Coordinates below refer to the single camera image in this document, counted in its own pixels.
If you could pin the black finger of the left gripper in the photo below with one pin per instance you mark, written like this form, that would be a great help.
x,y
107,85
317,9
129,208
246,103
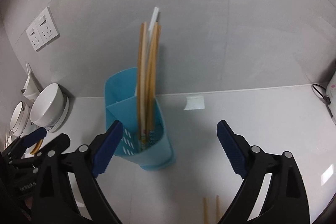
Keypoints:
x,y
34,135

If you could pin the pale chopstick cartoon handle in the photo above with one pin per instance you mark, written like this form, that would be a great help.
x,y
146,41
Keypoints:
x,y
141,84

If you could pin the white strip in holder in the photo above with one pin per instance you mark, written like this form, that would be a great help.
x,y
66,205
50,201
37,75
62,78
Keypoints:
x,y
149,31

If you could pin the white plate stack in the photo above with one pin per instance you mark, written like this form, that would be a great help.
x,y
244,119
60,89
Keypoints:
x,y
20,119

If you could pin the white rice cooker pink flowers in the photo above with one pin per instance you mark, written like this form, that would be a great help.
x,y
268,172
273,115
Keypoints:
x,y
331,102

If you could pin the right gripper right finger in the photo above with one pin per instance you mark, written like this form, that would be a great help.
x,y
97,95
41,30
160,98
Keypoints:
x,y
286,198

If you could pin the white ladle holder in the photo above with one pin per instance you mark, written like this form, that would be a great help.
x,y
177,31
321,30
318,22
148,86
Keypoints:
x,y
31,89

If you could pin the chopstick with blue dotted handle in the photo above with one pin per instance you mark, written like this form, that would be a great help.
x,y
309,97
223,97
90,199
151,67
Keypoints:
x,y
151,80

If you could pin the plain pale thin chopstick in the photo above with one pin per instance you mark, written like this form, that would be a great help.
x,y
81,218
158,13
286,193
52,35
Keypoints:
x,y
218,209

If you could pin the white wall socket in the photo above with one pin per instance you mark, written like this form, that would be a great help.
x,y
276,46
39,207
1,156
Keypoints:
x,y
42,30

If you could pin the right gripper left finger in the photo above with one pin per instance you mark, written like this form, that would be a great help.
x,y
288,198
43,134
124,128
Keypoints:
x,y
89,161

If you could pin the white bowl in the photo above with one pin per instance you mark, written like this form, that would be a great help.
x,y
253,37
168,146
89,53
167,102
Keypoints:
x,y
50,108

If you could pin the blue plastic utensil holder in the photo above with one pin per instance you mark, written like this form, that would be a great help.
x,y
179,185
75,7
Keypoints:
x,y
121,104

